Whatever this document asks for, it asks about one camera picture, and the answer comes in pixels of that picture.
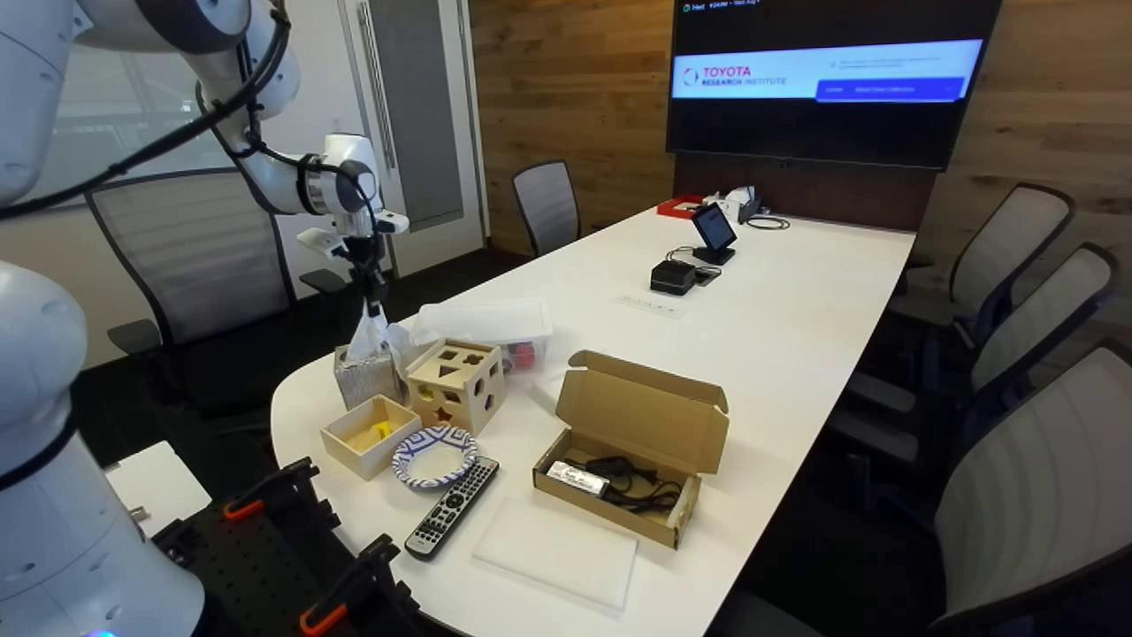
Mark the grey mesh office chair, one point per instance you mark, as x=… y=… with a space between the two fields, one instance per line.
x=1011 y=241
x=1046 y=313
x=197 y=252
x=1048 y=484
x=547 y=204

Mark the small black box device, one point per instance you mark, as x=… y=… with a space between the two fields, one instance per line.
x=674 y=277

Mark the open wooden tray box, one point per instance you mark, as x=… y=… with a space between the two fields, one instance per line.
x=372 y=438

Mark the black remote control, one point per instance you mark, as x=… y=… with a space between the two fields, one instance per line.
x=454 y=509

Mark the blue white patterned paper bowl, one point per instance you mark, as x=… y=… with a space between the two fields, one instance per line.
x=434 y=458

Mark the clear plastic lidded container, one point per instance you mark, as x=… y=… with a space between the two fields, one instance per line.
x=480 y=324

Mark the wall mounted tv screen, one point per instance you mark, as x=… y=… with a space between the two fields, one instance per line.
x=825 y=77

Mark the black tablet on stand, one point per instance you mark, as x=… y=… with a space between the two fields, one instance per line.
x=713 y=232

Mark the small red box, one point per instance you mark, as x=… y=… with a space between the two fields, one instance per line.
x=678 y=207

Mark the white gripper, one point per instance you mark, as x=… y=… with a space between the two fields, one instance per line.
x=355 y=232

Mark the white tissue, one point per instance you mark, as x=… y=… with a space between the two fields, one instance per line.
x=375 y=331

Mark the white framed glass door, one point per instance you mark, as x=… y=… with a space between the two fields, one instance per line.
x=424 y=117

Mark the small red item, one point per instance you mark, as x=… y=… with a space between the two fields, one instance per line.
x=527 y=353

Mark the wooden shape sorter cube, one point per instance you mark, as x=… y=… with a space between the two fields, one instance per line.
x=456 y=384

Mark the white paper pad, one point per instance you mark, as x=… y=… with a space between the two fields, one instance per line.
x=159 y=484

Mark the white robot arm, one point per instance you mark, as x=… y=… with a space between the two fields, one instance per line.
x=48 y=471

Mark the black robot stand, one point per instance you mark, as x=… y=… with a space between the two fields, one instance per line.
x=233 y=579

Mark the small white device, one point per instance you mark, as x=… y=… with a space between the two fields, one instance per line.
x=736 y=204

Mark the white labelled adapter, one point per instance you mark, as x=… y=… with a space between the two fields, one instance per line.
x=574 y=477

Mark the yellow wooden block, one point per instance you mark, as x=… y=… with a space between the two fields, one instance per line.
x=375 y=435

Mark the open cardboard box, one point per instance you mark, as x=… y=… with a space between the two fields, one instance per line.
x=641 y=419

